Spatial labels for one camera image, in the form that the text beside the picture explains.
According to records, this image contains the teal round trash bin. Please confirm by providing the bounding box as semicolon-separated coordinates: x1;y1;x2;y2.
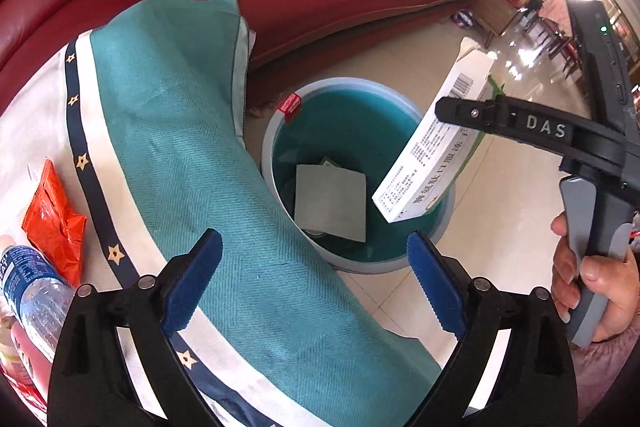
260;78;456;275

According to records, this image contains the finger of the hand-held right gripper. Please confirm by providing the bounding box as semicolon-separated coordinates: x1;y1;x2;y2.
434;94;627;172

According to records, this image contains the red tag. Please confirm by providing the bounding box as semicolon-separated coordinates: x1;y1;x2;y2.
277;93;302;115

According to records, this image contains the pink white drink bottle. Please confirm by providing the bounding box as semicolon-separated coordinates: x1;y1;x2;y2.
0;314;51;413

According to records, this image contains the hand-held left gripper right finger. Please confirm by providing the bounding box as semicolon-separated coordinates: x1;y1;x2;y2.
406;229;579;427

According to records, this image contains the grey paper card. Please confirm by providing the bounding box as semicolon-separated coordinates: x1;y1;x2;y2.
294;164;368;243

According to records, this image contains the white medicine box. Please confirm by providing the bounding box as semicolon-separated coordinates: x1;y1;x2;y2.
371;37;503;224

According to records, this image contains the person's right forearm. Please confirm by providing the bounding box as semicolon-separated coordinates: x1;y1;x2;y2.
570;332;640;427

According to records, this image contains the person's right hand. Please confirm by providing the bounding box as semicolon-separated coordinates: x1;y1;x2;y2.
549;212;640;343

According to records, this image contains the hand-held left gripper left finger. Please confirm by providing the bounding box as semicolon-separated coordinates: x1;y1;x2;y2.
46;228;224;427

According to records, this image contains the orange snack packet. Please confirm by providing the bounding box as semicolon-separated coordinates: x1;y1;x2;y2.
21;158;87;288

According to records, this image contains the clear plastic water bottle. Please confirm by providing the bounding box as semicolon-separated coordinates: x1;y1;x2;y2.
0;244;76;363

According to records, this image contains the striped teal white blanket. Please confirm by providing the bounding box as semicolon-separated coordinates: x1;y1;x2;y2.
0;0;451;427

